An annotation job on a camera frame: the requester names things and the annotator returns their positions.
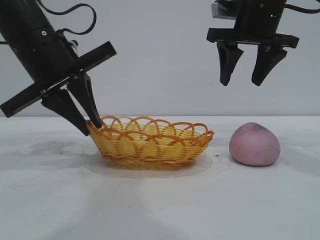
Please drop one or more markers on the pink peach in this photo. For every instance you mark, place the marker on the pink peach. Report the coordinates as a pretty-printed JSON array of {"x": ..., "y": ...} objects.
[{"x": 255, "y": 146}]

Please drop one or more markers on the yellow woven plastic basket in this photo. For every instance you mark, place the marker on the yellow woven plastic basket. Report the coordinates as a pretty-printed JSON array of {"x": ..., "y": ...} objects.
[{"x": 150, "y": 150}]

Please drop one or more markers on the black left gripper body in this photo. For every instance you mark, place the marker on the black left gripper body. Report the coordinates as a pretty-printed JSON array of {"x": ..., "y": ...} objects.
[{"x": 37, "y": 50}]

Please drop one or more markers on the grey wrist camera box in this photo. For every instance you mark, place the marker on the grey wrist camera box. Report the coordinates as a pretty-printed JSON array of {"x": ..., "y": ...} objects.
[{"x": 222, "y": 12}]

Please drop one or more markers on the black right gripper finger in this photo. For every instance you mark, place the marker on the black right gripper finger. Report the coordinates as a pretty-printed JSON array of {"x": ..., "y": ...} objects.
[
  {"x": 266, "y": 65},
  {"x": 227, "y": 62}
]

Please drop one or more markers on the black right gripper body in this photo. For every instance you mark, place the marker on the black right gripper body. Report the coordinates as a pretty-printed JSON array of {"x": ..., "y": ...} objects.
[{"x": 257, "y": 22}]

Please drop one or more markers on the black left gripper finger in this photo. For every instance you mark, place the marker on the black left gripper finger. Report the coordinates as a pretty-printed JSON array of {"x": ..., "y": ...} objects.
[
  {"x": 86, "y": 100},
  {"x": 67, "y": 110}
]

